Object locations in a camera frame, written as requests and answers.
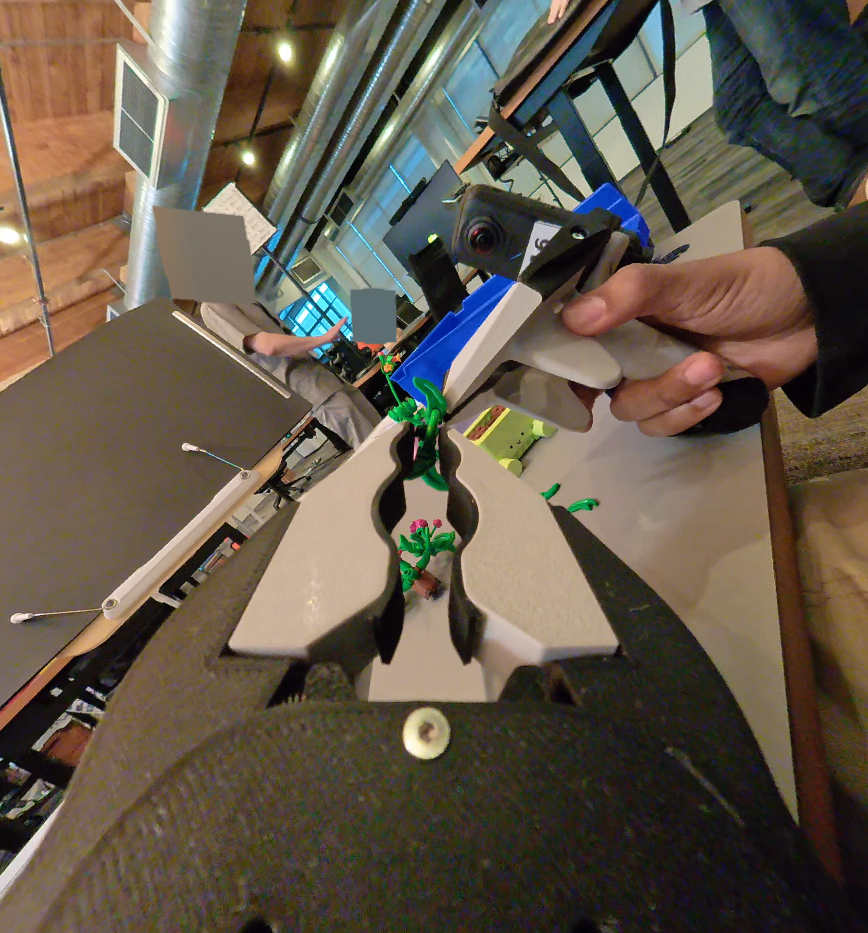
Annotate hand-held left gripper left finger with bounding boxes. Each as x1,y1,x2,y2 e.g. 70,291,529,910
227,421,413,702

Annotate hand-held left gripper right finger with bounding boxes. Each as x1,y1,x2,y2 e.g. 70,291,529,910
441,429,620,704

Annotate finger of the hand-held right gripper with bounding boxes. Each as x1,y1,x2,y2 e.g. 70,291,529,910
444,280,626,411
463,361,596,434

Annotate green toy brick plant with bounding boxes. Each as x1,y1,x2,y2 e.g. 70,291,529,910
387,375,454,492

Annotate person's right forearm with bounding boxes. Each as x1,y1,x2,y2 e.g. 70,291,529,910
762,188,868,419

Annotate person's right hand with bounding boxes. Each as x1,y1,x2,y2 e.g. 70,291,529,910
561,246,818,438

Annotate lime green toy brick pot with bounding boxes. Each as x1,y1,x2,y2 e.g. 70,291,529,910
463,406,558,477

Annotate blue plastic bin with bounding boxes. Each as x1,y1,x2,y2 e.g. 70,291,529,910
390,182,653,411

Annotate dark computer monitor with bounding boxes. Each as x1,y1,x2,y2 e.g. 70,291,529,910
382,160,465,276

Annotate red flowered toy brick plant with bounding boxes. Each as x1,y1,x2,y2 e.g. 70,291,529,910
396,518,459,601

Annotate black-legged wooden desk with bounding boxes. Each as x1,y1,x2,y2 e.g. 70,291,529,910
454,0,698,236

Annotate black tilted board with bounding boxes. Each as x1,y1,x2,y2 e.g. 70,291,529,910
0,297,315,720

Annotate person's beige pants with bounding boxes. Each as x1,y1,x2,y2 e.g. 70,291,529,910
785,465,868,813

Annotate white air vent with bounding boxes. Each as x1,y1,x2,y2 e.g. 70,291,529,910
112,42,170,190

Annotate white bracket with cords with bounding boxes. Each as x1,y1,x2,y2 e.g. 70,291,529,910
10,440,261,625

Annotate silver ventilation duct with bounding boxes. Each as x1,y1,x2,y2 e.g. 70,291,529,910
122,0,249,311

